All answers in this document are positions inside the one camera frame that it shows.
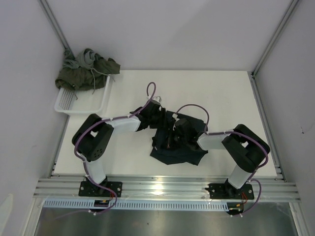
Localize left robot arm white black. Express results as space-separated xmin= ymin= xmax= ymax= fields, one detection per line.
xmin=72 ymin=100 xmax=166 ymax=197

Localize right aluminium corner post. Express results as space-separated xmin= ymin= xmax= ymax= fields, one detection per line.
xmin=251 ymin=0 xmax=302 ymax=77

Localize aluminium corner post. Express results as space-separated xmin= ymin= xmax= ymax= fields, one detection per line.
xmin=251 ymin=0 xmax=302 ymax=77
xmin=38 ymin=0 xmax=73 ymax=54

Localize grey shorts with drawstring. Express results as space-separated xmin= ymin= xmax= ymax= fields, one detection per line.
xmin=63 ymin=48 xmax=101 ymax=70

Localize slotted grey cable duct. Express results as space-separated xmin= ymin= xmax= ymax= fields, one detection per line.
xmin=43 ymin=198 xmax=228 ymax=212

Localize left aluminium corner post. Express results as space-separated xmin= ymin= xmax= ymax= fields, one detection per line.
xmin=38 ymin=0 xmax=73 ymax=54

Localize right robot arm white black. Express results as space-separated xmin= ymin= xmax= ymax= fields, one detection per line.
xmin=172 ymin=118 xmax=270 ymax=199

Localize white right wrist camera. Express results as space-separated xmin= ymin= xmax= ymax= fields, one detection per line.
xmin=172 ymin=113 xmax=179 ymax=120

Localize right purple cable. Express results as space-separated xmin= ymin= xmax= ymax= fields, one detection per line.
xmin=176 ymin=104 xmax=269 ymax=217

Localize dark navy shorts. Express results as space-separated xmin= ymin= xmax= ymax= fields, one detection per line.
xmin=150 ymin=111 xmax=208 ymax=166

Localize olive green shorts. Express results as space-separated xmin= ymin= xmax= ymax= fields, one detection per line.
xmin=55 ymin=58 xmax=121 ymax=91

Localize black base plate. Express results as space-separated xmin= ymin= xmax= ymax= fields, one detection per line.
xmin=78 ymin=180 xmax=123 ymax=198
xmin=205 ymin=183 xmax=254 ymax=200

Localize aluminium mounting rail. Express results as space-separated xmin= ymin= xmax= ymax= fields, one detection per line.
xmin=33 ymin=175 xmax=301 ymax=203

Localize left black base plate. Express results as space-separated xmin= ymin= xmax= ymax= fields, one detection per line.
xmin=78 ymin=180 xmax=123 ymax=198

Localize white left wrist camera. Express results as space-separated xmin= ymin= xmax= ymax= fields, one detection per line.
xmin=152 ymin=96 xmax=162 ymax=103

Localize white plastic basket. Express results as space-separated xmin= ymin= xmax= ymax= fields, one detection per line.
xmin=54 ymin=76 xmax=113 ymax=116

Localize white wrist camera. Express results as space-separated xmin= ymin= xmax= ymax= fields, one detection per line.
xmin=152 ymin=96 xmax=162 ymax=103
xmin=172 ymin=113 xmax=179 ymax=120

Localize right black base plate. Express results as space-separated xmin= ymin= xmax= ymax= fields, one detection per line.
xmin=205 ymin=183 xmax=254 ymax=200

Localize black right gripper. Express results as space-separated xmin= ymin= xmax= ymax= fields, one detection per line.
xmin=161 ymin=128 xmax=188 ymax=149

